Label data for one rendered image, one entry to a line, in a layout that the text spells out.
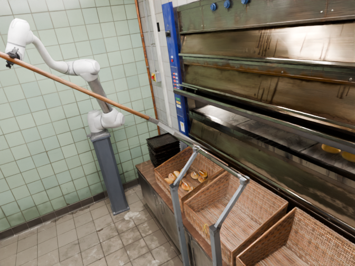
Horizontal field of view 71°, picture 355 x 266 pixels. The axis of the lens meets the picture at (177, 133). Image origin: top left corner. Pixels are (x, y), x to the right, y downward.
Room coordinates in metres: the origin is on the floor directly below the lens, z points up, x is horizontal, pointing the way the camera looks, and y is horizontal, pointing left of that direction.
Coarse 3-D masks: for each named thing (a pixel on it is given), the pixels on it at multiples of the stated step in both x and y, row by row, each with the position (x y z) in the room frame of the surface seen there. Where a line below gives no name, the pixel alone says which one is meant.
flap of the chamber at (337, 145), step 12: (192, 96) 1.95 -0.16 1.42; (204, 96) 1.96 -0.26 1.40; (228, 108) 1.54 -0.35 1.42; (252, 108) 1.54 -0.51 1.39; (264, 120) 1.26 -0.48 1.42; (288, 120) 1.25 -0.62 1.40; (300, 120) 1.26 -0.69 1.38; (300, 132) 1.05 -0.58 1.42; (324, 132) 1.04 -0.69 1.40; (336, 132) 1.05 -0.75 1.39; (324, 144) 0.94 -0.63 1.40; (336, 144) 0.90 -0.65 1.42
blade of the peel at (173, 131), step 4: (160, 124) 1.76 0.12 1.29; (164, 124) 2.13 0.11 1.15; (164, 128) 1.69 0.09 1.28; (168, 128) 1.65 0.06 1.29; (172, 128) 2.12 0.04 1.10; (172, 132) 1.58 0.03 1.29; (176, 132) 1.57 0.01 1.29; (180, 132) 2.05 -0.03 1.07; (176, 136) 1.57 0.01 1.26; (180, 136) 1.58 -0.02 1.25; (184, 136) 1.86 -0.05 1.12; (188, 140) 1.60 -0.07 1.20; (192, 140) 1.81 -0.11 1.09; (196, 144) 1.63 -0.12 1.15
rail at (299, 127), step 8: (176, 88) 2.22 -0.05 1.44; (200, 96) 1.85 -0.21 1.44; (224, 104) 1.58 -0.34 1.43; (248, 112) 1.37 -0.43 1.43; (256, 112) 1.33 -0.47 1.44; (272, 120) 1.21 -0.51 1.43; (280, 120) 1.17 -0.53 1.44; (296, 128) 1.08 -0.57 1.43; (304, 128) 1.04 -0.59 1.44; (320, 136) 0.97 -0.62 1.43; (328, 136) 0.94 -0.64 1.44; (344, 144) 0.87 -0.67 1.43; (352, 144) 0.85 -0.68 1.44
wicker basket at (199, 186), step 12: (180, 156) 2.18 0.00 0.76; (156, 168) 2.07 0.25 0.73; (168, 168) 2.12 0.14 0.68; (180, 168) 2.17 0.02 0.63; (192, 168) 2.19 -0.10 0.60; (204, 168) 2.02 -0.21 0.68; (216, 168) 1.87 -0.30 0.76; (156, 180) 2.05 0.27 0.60; (192, 180) 1.99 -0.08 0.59; (204, 180) 1.67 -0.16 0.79; (168, 192) 1.81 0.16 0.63; (180, 192) 1.84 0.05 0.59; (192, 192) 1.62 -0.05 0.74; (180, 204) 1.67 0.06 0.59
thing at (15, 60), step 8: (0, 56) 1.44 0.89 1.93; (8, 56) 1.45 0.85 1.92; (24, 64) 1.48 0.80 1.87; (40, 72) 1.51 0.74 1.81; (48, 72) 1.53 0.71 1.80; (56, 80) 1.54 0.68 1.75; (64, 80) 1.56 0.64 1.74; (80, 88) 1.59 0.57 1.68; (96, 96) 1.62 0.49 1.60; (112, 104) 1.67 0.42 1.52; (120, 104) 1.69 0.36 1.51; (136, 112) 1.73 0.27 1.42
